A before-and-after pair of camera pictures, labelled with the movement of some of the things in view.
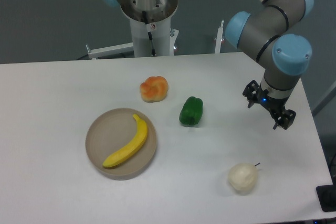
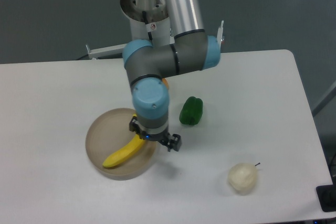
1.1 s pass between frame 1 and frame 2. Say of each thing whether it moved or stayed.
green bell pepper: stayed
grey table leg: stayed
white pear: stayed
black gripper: moved
